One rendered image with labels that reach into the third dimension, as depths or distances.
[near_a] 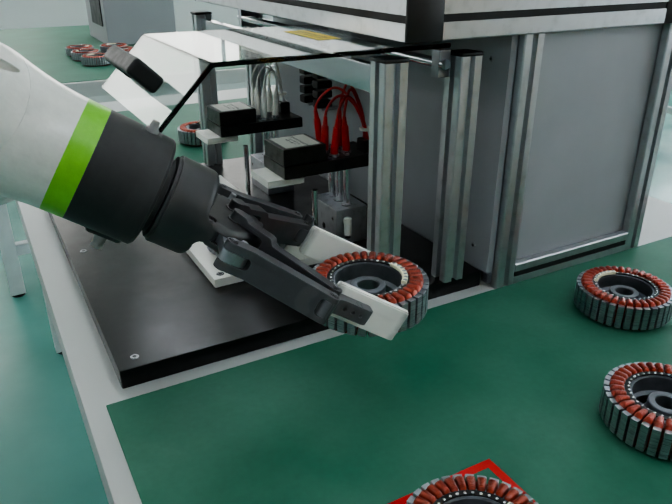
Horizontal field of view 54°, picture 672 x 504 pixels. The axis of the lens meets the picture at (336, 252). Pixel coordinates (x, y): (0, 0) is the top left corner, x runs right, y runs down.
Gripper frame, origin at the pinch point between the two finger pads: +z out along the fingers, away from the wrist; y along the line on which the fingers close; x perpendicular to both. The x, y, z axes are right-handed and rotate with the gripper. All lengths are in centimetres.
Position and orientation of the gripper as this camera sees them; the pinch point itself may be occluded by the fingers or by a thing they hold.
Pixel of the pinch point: (363, 285)
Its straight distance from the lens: 61.0
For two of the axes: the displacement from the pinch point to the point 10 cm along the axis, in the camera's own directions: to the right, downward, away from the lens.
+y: 2.2, 4.2, -8.8
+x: 5.0, -8.2, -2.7
